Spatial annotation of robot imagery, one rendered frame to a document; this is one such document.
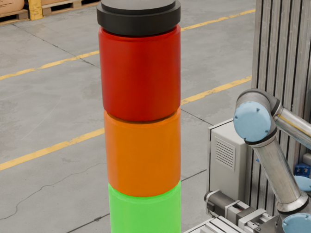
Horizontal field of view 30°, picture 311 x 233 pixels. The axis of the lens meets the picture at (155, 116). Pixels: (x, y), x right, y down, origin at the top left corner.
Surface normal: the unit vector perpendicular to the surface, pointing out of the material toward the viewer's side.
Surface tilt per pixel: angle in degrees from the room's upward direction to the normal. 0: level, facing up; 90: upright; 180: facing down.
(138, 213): 90
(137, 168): 90
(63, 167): 0
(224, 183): 90
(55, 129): 0
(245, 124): 83
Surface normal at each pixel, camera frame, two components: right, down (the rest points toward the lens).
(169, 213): 0.65, 0.32
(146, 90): 0.18, 0.43
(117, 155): -0.56, 0.37
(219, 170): -0.79, 0.29
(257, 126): -0.24, 0.32
